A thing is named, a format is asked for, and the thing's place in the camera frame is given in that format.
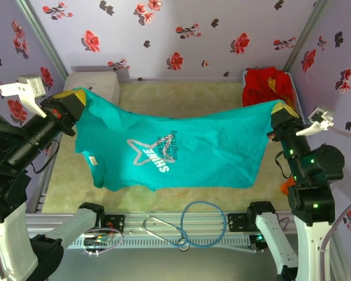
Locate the teal printed t-shirt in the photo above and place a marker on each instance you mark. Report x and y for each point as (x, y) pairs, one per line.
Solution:
(178, 158)

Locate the white plastic box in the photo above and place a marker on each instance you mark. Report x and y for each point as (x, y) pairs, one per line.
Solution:
(102, 83)

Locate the basket of red clothes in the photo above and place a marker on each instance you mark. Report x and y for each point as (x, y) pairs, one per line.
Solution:
(263, 87)

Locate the orange object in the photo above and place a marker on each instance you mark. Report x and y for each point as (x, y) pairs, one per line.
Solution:
(286, 187)

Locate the aluminium side rail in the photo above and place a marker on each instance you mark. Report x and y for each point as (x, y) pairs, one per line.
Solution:
(44, 190)

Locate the aluminium frame post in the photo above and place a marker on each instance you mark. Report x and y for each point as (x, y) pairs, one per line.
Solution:
(305, 35)
(44, 38)

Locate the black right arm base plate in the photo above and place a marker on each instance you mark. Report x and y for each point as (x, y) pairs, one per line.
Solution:
(237, 224)

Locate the aluminium wall-side rail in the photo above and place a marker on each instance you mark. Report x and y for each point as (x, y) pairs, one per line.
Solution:
(178, 80)

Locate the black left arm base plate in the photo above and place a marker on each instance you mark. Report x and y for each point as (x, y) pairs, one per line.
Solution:
(117, 224)

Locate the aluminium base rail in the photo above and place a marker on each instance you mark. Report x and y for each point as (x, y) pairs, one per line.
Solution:
(134, 225)

